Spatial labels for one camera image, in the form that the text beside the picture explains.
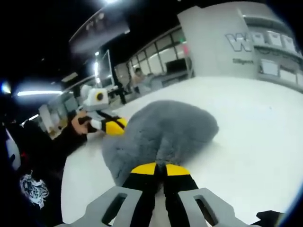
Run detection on black overhead monitor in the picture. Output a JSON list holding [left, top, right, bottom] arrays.
[[68, 7, 131, 54]]

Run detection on grey towel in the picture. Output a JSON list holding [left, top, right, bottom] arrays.
[[101, 100, 220, 188]]

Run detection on dark flat screen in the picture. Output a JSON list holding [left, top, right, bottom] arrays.
[[165, 59, 187, 73]]

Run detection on rows of white storage bins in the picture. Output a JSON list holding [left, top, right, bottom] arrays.
[[253, 33, 303, 83]]

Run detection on person's left hand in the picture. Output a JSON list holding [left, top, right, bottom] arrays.
[[71, 110, 96, 136]]

